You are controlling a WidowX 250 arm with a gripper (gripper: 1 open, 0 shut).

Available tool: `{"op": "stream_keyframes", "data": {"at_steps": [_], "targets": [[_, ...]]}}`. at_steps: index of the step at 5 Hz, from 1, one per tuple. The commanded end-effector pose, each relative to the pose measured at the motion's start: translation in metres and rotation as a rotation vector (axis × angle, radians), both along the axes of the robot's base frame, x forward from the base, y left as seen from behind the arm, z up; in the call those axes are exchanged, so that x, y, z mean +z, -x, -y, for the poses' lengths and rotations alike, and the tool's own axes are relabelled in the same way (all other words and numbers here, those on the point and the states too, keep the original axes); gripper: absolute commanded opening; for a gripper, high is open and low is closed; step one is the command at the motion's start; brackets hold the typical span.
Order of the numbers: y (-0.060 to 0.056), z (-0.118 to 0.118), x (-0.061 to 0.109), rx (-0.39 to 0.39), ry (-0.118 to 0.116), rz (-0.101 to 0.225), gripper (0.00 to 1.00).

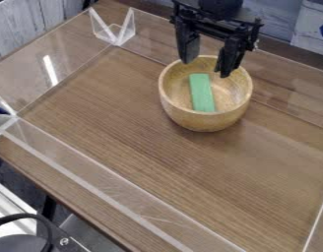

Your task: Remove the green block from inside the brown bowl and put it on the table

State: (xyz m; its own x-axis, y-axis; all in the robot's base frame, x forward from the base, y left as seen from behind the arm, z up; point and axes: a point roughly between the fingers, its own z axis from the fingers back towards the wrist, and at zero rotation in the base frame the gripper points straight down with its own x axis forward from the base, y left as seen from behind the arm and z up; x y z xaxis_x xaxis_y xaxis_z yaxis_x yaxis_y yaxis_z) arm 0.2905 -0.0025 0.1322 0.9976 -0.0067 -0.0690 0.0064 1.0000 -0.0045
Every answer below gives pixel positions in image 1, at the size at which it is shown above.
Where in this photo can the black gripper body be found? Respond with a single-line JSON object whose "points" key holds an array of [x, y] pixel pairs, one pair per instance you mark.
{"points": [[221, 19]]}

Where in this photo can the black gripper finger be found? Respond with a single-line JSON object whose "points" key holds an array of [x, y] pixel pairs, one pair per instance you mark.
{"points": [[230, 56], [189, 40]]}

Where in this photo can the brown wooden bowl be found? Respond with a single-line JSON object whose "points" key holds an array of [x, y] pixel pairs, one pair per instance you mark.
{"points": [[231, 92]]}

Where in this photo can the green rectangular block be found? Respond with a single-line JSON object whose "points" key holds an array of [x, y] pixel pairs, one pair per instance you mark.
{"points": [[202, 93]]}

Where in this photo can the white box with blue mark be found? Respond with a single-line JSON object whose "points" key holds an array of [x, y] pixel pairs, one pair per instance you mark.
{"points": [[308, 35]]}

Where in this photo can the clear acrylic table barrier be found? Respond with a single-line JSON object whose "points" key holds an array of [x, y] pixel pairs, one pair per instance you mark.
{"points": [[160, 188]]}

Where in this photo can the black table leg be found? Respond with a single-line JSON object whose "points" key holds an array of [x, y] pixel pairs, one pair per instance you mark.
{"points": [[48, 208]]}

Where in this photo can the clear acrylic corner bracket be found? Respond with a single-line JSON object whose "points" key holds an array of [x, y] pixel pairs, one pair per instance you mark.
{"points": [[114, 34]]}

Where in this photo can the grey metal base plate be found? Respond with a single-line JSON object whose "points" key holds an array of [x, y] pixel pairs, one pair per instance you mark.
{"points": [[88, 237]]}

